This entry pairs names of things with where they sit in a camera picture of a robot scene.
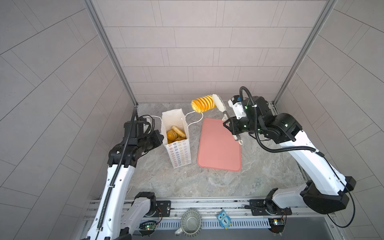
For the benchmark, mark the right circuit board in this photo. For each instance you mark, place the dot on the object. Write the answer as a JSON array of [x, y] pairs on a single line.
[[277, 226]]

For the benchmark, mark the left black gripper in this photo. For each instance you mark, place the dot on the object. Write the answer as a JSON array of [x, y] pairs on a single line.
[[157, 141]]

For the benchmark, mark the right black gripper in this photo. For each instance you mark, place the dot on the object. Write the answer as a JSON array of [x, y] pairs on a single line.
[[231, 124]]

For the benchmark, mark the round striped bun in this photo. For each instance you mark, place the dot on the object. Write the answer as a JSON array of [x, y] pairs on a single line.
[[171, 136]]

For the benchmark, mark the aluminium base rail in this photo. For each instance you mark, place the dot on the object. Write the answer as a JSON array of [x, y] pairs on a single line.
[[208, 208]]

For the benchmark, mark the pink plastic tray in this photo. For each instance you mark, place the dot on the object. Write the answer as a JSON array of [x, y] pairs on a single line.
[[218, 149]]

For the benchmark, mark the metal fluted cup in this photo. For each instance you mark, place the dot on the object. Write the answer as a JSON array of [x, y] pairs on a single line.
[[191, 224]]

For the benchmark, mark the ridged yellow bread loaf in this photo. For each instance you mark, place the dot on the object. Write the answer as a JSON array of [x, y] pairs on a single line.
[[203, 104]]

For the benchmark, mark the blue owl figurine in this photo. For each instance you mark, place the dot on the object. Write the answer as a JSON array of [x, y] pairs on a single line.
[[224, 219]]

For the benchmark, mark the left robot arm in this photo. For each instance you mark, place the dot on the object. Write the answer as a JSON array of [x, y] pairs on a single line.
[[110, 223]]

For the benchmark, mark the ring shaped bread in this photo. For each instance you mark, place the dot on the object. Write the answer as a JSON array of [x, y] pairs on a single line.
[[179, 132]]

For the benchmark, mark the left green circuit board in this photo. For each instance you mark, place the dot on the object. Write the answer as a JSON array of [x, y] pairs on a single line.
[[147, 228]]

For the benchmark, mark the white printed paper bag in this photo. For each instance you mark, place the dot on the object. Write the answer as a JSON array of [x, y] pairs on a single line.
[[179, 151]]

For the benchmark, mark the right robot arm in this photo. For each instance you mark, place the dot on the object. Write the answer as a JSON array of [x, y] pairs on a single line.
[[328, 191]]

